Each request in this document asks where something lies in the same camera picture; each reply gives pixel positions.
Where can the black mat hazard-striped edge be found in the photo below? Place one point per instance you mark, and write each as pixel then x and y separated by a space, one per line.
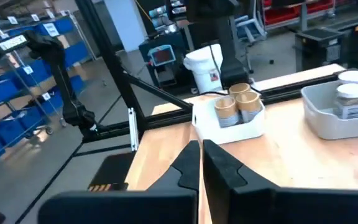
pixel 113 171

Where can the blue box with red screen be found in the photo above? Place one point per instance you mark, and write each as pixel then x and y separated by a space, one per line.
pixel 162 56

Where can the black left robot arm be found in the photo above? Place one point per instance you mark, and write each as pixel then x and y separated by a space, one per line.
pixel 53 74

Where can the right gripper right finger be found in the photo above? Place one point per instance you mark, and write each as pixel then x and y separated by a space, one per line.
pixel 291 207

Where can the bagel seasoning jar white lid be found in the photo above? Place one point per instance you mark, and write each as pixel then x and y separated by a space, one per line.
pixel 350 101
pixel 351 76

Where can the silver aluminium bracket strip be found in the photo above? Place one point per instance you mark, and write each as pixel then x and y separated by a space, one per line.
pixel 133 130

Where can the large white plastic bin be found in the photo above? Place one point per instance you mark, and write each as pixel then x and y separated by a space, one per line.
pixel 228 134

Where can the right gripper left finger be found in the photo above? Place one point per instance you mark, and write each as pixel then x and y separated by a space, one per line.
pixel 120 207

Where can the black floor cabinet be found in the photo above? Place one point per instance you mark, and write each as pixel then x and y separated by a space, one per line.
pixel 319 49

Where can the white building column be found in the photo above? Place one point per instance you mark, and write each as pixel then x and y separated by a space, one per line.
pixel 126 21

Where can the light blue chair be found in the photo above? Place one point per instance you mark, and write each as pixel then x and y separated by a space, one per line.
pixel 247 26

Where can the white plastic bucket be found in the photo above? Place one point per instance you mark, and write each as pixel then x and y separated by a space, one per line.
pixel 204 70

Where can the red storage shelf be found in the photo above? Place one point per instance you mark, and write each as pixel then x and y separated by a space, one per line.
pixel 291 12

